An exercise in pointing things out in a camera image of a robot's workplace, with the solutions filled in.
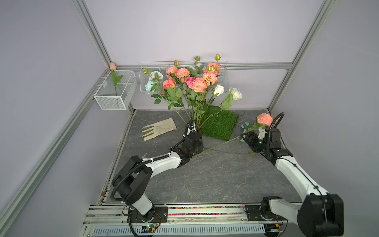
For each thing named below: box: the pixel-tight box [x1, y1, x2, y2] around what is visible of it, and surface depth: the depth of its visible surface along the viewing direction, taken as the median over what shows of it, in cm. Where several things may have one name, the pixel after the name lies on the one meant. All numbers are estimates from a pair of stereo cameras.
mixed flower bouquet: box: [143, 53, 243, 129], surface depth 78 cm
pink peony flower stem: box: [195, 113, 274, 155], surface depth 77 cm
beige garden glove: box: [141, 117, 178, 142], surface depth 111 cm
